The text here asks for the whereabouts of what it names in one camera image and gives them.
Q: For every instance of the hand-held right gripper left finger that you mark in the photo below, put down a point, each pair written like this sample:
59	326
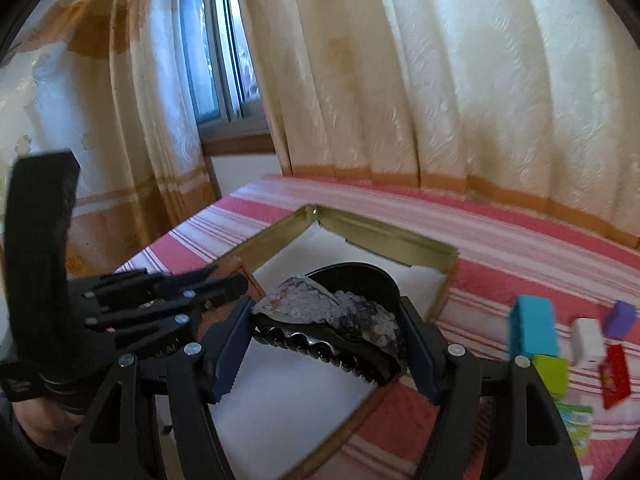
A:
227	360

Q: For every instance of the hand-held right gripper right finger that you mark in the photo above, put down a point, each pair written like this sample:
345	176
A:
422	360

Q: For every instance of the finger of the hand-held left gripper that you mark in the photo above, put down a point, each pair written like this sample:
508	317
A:
140	330
150	287

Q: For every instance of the black sequined hair clip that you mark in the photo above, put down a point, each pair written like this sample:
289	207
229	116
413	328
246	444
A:
320	310

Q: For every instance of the gold tin box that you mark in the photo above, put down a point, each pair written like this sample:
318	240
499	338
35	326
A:
390	245

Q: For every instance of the green block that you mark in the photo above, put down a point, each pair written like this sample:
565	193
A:
550	377

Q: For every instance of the white charger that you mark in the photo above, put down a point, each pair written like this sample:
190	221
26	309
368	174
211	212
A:
587	342

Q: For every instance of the red packet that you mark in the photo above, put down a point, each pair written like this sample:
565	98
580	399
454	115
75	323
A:
615	377

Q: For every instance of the blue block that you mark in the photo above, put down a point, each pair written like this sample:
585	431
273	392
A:
532	327

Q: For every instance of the red striped bed sheet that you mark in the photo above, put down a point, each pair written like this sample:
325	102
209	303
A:
500	240

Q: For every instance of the narrow cream patterned curtain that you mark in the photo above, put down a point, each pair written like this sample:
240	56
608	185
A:
100	110

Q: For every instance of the green and white packet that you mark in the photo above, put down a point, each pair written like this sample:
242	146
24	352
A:
575	427

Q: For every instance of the purple block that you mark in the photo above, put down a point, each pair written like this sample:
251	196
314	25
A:
619	320

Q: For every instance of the window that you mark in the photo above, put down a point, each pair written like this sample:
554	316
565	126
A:
215	60

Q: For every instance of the wide cream patterned curtain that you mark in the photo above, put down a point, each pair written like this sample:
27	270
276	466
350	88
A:
425	85

